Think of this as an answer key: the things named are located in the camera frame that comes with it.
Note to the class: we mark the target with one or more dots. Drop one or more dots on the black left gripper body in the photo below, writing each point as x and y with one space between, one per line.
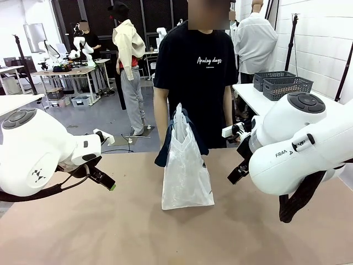
82 171

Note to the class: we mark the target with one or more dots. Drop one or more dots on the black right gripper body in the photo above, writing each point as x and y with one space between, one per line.
245 150

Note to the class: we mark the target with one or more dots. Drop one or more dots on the translucent white shopping bag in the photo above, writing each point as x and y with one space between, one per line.
187 179

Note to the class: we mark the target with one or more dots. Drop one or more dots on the gray plastic mesh basket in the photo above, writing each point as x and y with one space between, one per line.
271 75
286 88

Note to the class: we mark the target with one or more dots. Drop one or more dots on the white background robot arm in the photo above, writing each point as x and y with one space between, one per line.
161 31
88 51

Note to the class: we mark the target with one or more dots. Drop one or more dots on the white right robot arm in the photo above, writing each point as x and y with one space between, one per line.
289 124

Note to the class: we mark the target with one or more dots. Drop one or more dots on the person's left forearm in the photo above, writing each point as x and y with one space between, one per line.
228 116

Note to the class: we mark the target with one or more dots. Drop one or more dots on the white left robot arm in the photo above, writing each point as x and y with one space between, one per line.
33 143

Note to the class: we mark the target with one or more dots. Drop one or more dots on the person's left hand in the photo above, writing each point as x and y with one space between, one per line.
234 139

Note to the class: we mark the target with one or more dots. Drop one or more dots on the person's right hand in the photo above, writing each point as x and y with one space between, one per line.
162 143

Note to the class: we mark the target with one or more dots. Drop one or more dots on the clear plastic storage box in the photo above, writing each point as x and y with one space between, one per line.
81 101

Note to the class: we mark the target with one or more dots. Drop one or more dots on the person in black t-shirt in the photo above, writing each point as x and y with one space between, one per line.
198 82

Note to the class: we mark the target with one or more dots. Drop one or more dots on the dark storage box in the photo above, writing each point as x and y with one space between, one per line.
54 94

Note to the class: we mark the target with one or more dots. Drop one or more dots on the white desk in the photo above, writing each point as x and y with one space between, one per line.
16 100

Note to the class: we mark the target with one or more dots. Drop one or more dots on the wooden top background table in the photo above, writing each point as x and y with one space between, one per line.
69 71

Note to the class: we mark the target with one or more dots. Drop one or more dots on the black tripod stand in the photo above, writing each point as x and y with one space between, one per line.
342 77
23 60
289 52

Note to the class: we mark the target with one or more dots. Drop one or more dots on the mannequin with white shirt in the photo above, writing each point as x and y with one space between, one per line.
256 41

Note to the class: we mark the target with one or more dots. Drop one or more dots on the small white background robot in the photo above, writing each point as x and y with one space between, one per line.
51 52

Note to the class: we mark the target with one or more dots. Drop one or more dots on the background person in black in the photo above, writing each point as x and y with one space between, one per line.
92 41

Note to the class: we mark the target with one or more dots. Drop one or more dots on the dark computer monitor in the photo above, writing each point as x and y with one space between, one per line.
11 61

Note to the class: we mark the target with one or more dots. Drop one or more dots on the gray framed whiteboard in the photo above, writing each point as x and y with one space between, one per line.
34 37

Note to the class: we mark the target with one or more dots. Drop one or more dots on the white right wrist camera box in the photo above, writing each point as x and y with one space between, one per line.
227 132

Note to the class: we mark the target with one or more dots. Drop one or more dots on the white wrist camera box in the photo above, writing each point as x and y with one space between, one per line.
227 132
109 139

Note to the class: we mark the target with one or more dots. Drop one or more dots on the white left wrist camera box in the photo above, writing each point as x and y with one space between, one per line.
109 139

